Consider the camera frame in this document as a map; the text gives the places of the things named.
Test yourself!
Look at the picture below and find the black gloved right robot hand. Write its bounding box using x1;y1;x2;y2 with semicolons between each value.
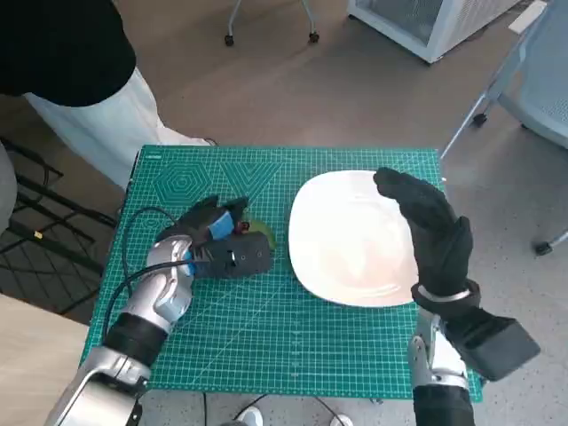
372;167;474;297

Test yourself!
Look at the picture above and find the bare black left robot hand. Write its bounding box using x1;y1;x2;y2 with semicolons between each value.
157;193;253;246

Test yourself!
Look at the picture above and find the red toy grape bunch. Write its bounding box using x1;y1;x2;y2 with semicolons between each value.
234;219;277;250

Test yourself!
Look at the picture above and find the white square plate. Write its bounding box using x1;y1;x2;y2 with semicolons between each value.
288;170;421;308

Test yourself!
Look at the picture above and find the green cutting mat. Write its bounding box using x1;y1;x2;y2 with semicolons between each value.
91;144;485;403

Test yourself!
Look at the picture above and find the light blue chair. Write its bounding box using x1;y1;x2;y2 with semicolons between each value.
438;0;568;256

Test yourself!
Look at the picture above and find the rolling chair base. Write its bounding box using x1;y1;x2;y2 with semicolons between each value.
224;0;320;47

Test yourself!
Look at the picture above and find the light wooden desk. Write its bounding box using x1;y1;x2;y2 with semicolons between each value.
0;292;92;426

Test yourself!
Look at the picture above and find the white cabinet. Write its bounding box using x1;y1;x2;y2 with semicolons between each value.
345;0;525;64

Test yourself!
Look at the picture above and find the person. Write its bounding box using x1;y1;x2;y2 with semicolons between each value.
0;0;218;192

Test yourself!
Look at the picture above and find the beige card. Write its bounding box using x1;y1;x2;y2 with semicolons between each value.
509;0;547;33

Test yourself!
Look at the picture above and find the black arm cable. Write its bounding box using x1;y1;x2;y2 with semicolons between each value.
104;206;196;343

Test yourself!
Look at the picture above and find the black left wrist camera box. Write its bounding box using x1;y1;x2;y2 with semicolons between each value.
193;230;272;280

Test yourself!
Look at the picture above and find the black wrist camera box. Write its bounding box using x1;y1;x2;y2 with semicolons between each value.
443;310;542;382
193;230;272;280

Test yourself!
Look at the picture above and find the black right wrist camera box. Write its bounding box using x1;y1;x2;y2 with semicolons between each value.
443;310;542;382

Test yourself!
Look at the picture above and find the black wire rack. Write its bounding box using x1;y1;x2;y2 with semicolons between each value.
0;135;119;314

